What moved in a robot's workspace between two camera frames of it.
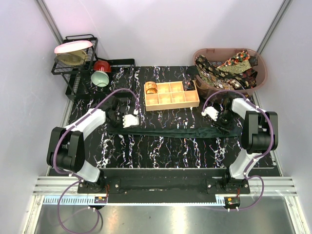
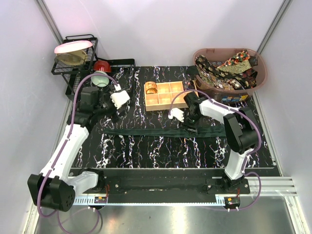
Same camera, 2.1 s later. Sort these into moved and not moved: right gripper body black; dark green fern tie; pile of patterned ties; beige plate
Moved: right gripper body black
Not moved: pile of patterned ties; dark green fern tie; beige plate
